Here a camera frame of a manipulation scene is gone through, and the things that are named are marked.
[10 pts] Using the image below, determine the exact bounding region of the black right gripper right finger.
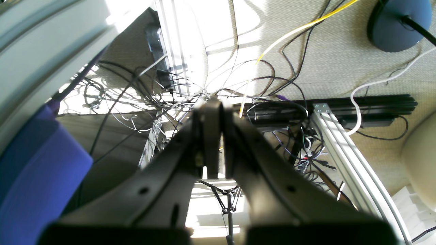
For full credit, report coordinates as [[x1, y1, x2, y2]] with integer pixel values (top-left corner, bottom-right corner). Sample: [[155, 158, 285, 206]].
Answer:
[[221, 105, 399, 245]]

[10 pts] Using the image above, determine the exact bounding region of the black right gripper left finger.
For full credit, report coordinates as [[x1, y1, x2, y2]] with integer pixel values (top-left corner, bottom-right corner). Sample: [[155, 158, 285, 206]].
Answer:
[[38, 99, 222, 245]]

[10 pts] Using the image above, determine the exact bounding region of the black power strip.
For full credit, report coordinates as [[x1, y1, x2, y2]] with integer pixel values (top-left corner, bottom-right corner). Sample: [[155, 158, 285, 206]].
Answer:
[[243, 94, 418, 129]]

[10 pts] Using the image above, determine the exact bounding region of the blue round stand base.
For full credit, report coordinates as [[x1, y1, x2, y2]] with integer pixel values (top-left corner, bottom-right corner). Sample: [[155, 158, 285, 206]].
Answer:
[[367, 0, 436, 53]]

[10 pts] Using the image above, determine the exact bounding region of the aluminium frame rail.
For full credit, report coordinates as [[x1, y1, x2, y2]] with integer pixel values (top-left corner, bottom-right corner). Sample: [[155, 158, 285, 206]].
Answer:
[[311, 103, 411, 245]]

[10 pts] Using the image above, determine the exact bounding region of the white cable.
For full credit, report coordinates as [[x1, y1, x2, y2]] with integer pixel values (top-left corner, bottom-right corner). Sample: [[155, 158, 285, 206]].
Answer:
[[347, 47, 436, 136]]

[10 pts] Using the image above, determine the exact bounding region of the yellow cable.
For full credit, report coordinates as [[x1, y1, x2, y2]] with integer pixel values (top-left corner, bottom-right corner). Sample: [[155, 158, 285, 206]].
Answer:
[[239, 0, 359, 118]]

